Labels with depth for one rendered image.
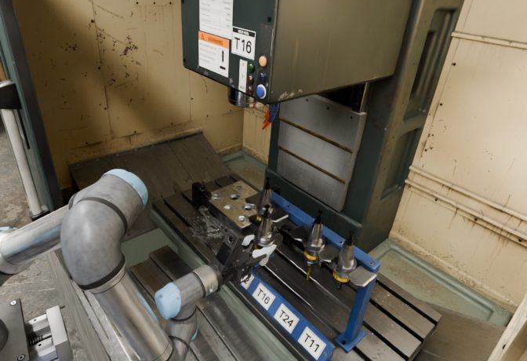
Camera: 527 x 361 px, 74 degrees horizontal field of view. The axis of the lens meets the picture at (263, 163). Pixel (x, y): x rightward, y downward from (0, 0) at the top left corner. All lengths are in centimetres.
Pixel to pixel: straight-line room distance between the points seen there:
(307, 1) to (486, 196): 125
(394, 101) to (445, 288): 103
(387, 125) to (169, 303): 107
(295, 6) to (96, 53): 138
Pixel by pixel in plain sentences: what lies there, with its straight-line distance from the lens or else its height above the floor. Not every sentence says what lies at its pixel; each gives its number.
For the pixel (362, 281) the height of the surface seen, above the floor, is 122.
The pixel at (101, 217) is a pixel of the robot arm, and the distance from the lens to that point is 74.
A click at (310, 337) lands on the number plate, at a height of 94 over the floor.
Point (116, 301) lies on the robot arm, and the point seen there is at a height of 132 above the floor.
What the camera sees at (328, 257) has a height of 122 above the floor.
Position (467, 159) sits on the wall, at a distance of 182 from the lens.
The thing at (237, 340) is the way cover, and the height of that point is 76.
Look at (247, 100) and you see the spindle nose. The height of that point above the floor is 151.
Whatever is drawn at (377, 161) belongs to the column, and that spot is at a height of 123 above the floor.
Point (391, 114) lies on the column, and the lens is 152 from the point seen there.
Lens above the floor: 191
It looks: 29 degrees down
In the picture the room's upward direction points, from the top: 5 degrees clockwise
